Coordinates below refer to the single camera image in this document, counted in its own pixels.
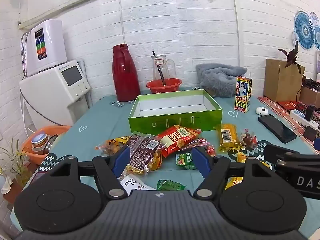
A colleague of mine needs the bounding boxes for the brown snack packet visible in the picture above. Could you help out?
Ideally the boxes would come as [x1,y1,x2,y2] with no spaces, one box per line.
[124,134,164,178]

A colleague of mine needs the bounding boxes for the pink snack wrapper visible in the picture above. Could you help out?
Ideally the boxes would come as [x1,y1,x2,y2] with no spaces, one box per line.
[186,138,212,148]

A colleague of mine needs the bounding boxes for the grey fluffy cloth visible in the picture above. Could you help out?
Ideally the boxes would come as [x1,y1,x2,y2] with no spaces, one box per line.
[195,63,248,98]

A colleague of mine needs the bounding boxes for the yellow flower plant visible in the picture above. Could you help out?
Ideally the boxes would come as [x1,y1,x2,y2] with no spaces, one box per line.
[0,139,33,188]

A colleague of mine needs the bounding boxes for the metal flexible hose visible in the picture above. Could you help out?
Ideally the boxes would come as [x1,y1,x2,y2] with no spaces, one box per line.
[21,32,29,77]

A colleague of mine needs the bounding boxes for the white horizontal pipe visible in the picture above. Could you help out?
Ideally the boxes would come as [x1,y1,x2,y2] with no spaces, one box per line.
[19,0,160,29]

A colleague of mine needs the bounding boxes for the brown cardboard box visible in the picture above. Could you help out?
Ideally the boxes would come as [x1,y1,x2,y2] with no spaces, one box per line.
[263,59,306,102]

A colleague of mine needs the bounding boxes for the red booklet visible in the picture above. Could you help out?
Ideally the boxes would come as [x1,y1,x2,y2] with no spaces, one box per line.
[278,100,304,110]

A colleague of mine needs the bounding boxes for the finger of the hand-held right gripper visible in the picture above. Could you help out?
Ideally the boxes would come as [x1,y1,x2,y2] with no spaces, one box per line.
[264,143,305,161]

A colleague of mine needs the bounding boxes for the red plaid cloth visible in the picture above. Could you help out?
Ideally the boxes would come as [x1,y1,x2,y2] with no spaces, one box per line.
[257,96,320,153]

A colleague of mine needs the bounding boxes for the steel bowl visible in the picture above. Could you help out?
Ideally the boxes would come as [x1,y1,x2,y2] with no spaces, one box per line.
[44,134,59,154]

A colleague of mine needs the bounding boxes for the white snack packet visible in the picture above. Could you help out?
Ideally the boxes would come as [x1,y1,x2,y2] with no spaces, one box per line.
[117,175,157,197]

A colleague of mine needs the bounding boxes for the black smartphone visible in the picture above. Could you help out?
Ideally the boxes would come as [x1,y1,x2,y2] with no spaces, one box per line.
[258,114,297,143]

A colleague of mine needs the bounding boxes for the white vertical pipe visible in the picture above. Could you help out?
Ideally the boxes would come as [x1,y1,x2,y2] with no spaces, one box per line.
[230,0,240,68]

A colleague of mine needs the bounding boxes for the orange plastic basin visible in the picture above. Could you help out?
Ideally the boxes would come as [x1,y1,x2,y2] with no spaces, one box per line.
[20,125,72,165]

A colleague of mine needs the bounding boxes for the black power adapter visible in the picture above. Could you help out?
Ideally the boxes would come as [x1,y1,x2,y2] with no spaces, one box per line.
[304,104,316,122]

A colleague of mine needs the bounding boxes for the teal heart print tablecloth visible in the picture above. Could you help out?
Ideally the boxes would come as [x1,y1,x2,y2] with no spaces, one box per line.
[10,86,320,233]

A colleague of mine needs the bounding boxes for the black stirrer stick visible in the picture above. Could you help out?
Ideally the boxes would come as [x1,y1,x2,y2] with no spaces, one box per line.
[152,51,167,87]

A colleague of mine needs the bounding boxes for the pale blue paper fan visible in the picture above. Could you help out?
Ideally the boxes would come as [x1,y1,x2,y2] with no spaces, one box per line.
[309,11,320,50]

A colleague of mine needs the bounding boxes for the juice carton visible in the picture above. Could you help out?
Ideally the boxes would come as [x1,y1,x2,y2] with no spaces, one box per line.
[234,77,252,113]

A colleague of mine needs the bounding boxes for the small open cardboard box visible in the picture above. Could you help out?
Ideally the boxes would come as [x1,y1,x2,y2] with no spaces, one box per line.
[299,76,320,108]

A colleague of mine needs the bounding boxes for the red thermos jug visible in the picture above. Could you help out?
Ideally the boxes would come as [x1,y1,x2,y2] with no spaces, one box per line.
[112,44,142,102]

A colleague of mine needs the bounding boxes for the small red candy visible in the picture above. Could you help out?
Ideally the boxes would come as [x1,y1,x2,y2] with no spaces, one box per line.
[205,144,217,157]

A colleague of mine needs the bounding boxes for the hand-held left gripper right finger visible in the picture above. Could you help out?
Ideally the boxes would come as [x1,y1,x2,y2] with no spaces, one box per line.
[192,147,274,199]

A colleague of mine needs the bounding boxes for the white wall water purifier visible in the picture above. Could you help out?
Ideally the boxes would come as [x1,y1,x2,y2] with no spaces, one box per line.
[26,19,67,77]

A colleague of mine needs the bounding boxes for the green cardboard box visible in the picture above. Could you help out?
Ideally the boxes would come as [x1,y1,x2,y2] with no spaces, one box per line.
[128,89,223,135]

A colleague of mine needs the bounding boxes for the glass pitcher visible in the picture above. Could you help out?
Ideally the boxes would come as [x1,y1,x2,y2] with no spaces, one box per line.
[151,54,176,87]

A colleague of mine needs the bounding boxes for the clear wrapped dark candy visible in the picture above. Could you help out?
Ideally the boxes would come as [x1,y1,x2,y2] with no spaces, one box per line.
[239,129,258,150]

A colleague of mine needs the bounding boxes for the red plastic bowl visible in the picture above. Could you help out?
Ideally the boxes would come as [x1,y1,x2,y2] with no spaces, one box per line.
[146,78,182,94]

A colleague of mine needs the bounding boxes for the white water dispenser with screen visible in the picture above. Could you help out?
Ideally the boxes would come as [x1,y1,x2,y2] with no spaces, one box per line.
[19,60,91,127]

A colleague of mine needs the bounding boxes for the yellow barcode snack packet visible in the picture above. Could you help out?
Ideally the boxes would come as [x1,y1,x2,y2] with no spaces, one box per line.
[215,123,244,152]

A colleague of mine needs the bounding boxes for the yellow orange snack packet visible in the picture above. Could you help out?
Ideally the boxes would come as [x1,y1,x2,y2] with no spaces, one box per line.
[95,136,132,155]

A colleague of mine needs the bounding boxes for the purple leaf plant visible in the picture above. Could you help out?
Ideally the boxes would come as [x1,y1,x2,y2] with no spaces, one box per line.
[278,40,302,74]

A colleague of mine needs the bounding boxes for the white power strip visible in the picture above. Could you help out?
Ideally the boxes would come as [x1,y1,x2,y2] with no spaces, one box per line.
[289,109,320,130]

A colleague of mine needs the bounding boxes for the red snack packet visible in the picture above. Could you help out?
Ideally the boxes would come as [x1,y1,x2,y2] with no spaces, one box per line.
[157,125,202,158]

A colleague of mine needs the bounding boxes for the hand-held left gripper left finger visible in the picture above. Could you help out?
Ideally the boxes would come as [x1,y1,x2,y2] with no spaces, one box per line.
[47,146,131,199]

